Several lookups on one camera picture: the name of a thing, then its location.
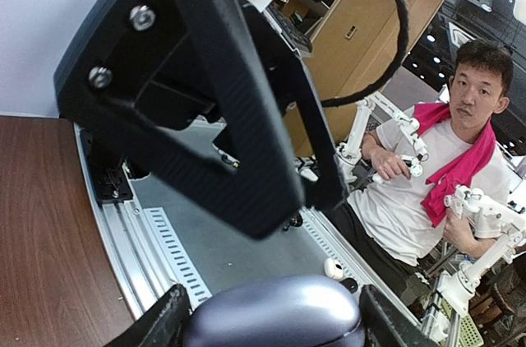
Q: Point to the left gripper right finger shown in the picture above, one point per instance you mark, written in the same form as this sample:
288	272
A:
385	324

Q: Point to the grey-purple earbud charging case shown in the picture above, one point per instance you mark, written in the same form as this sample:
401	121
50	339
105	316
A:
300	310

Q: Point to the front aluminium rail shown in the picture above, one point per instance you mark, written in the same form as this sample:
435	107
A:
159	238

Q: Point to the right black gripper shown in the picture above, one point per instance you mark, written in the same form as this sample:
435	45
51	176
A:
206	96

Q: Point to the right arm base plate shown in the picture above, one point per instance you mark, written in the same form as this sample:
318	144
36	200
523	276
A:
104	165

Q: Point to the man in white shirt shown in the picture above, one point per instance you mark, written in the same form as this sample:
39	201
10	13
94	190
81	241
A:
396	222

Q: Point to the wooden cabinet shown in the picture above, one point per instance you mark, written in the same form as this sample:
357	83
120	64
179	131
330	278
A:
357	41

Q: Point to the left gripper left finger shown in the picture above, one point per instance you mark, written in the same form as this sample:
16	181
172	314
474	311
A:
162	325

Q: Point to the black round case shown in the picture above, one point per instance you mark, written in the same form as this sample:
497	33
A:
350	284

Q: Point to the white earbud case on rail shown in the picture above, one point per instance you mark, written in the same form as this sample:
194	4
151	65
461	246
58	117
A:
333	269

